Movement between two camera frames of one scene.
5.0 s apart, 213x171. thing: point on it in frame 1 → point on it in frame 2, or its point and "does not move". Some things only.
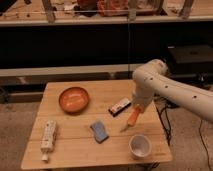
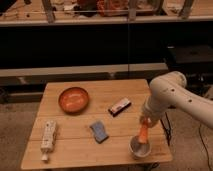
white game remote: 48,139 does not move
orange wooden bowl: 74,100 does not move
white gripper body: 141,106 → 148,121
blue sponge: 99,131 does not move
